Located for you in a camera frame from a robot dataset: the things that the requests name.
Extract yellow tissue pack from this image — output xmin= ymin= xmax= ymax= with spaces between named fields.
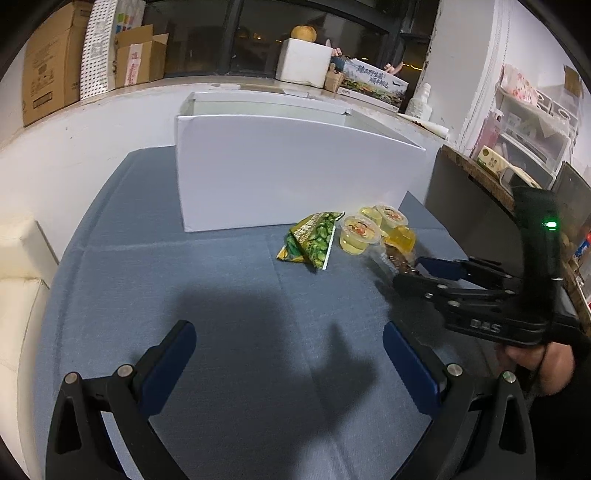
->
xmin=475 ymin=145 xmax=513 ymax=181

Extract dark transparent case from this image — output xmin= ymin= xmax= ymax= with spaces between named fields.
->
xmin=551 ymin=161 xmax=591 ymax=324

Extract clear jelly cup cartoon lid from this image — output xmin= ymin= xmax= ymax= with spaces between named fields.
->
xmin=339 ymin=215 xmax=384 ymax=256
xmin=374 ymin=203 xmax=408 ymax=232

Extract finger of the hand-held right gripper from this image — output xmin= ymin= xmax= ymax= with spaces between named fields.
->
xmin=392 ymin=273 xmax=522 ymax=319
xmin=416 ymin=256 xmax=525 ymax=296

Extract flat printed carton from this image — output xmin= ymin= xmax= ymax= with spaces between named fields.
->
xmin=337 ymin=58 xmax=409 ymax=112

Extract pink floral pack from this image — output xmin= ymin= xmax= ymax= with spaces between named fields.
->
xmin=501 ymin=64 xmax=541 ymax=107

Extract cream leather sofa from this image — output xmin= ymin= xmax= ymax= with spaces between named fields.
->
xmin=0 ymin=215 xmax=61 ymax=407

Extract small woven basket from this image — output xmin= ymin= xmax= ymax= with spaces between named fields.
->
xmin=324 ymin=59 xmax=346 ymax=92

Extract blue grey tablecloth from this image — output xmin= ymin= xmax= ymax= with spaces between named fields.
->
xmin=34 ymin=148 xmax=522 ymax=480

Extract stone window sill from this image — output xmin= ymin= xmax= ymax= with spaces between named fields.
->
xmin=0 ymin=74 xmax=451 ymax=153

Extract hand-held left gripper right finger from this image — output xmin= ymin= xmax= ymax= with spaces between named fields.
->
xmin=383 ymin=320 xmax=536 ymax=480

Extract brown snack packet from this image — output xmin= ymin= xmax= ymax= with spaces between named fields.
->
xmin=369 ymin=244 xmax=423 ymax=282

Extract small white black appliance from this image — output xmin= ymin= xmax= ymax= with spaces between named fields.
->
xmin=499 ymin=167 xmax=542 ymax=191

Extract white bag coloured squares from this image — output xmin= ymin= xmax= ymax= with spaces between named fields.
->
xmin=113 ymin=0 xmax=146 ymax=35

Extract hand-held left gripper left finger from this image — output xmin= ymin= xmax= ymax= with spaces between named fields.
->
xmin=46 ymin=320 xmax=198 ymax=480

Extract person's right hand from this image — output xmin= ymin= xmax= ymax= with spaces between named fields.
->
xmin=501 ymin=342 xmax=578 ymax=397

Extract small open cardboard box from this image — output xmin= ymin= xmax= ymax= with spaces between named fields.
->
xmin=113 ymin=24 xmax=169 ymax=89

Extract pink bottle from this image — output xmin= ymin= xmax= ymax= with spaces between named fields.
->
xmin=473 ymin=111 xmax=502 ymax=160

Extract dark wooden side table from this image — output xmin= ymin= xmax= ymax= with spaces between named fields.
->
xmin=424 ymin=144 xmax=591 ymax=315

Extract white foam box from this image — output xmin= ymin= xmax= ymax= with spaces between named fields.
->
xmin=276 ymin=38 xmax=334 ymax=89

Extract black window frame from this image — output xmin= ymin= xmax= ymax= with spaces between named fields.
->
xmin=143 ymin=0 xmax=439 ymax=79

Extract white plastic bottle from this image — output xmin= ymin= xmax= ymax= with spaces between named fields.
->
xmin=406 ymin=83 xmax=434 ymax=121

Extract green pea snack packet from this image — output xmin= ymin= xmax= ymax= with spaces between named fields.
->
xmin=288 ymin=210 xmax=346 ymax=272
xmin=276 ymin=226 xmax=310 ymax=264

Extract large cardboard box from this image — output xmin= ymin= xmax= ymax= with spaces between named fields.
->
xmin=21 ymin=0 xmax=93 ymax=127

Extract dotted white paper bag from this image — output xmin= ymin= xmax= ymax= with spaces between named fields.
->
xmin=79 ymin=0 xmax=118 ymax=101

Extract clear plastic drawer unit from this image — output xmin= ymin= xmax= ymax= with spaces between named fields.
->
xmin=471 ymin=78 xmax=580 ymax=190

